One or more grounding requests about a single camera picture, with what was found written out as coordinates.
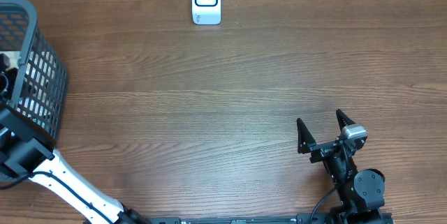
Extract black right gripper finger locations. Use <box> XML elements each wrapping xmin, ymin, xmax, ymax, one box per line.
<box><xmin>336</xmin><ymin>109</ymin><xmax>355</xmax><ymax>137</ymax></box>
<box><xmin>296</xmin><ymin>118</ymin><xmax>316</xmax><ymax>154</ymax></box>

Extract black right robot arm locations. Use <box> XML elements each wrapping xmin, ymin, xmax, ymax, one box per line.
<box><xmin>296</xmin><ymin>109</ymin><xmax>393</xmax><ymax>223</ymax></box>

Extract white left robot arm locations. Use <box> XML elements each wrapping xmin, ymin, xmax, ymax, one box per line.
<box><xmin>1</xmin><ymin>50</ymin><xmax>147</xmax><ymax>223</ymax></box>

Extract white barcode scanner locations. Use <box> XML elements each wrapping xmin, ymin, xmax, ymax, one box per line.
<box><xmin>191</xmin><ymin>0</ymin><xmax>221</xmax><ymax>25</ymax></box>

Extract black mesh basket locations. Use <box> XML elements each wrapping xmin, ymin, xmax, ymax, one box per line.
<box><xmin>0</xmin><ymin>0</ymin><xmax>69</xmax><ymax>183</ymax></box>

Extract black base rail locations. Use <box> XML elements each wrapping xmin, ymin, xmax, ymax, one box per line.
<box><xmin>147</xmin><ymin>213</ymin><xmax>394</xmax><ymax>224</ymax></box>

